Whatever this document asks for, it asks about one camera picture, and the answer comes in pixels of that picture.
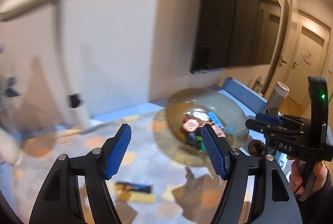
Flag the black USB stick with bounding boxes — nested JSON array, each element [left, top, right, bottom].
[[186, 132, 199, 147]]

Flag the yellow lighter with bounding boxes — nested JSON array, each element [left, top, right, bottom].
[[116, 190, 156, 204]]

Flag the pink snack packet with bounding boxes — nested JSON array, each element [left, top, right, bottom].
[[206, 123, 226, 138]]

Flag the person's right hand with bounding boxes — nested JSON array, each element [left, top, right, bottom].
[[286, 155, 329, 196]]

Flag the blue lighter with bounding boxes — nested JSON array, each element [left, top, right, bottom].
[[207, 111, 224, 128]]

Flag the patterned fan-motif tablecloth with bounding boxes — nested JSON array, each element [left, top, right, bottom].
[[1, 109, 225, 223]]

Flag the pink oval utility knife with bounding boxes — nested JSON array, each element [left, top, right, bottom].
[[182, 119, 200, 133]]

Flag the blue chair back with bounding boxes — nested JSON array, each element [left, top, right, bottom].
[[222, 77, 266, 114]]

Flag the white ribbed ceramic vase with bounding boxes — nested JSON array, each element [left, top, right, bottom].
[[0, 128, 23, 167]]

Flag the amber ribbed glass bowl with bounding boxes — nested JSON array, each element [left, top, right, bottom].
[[166, 88, 249, 152]]

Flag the brown object beside table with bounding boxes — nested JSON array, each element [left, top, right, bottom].
[[248, 140, 266, 157]]

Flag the black wall television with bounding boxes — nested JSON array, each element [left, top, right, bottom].
[[190, 0, 281, 74]]

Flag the green translucent toy figure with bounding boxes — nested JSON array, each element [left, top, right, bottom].
[[194, 136, 204, 150]]

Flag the silver thermos bottle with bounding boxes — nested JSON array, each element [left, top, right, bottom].
[[262, 82, 290, 113]]

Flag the cream interior door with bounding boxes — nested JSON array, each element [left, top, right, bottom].
[[282, 11, 330, 113]]

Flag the blue and white artificial flowers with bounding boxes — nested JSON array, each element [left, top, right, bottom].
[[1, 76, 20, 98]]

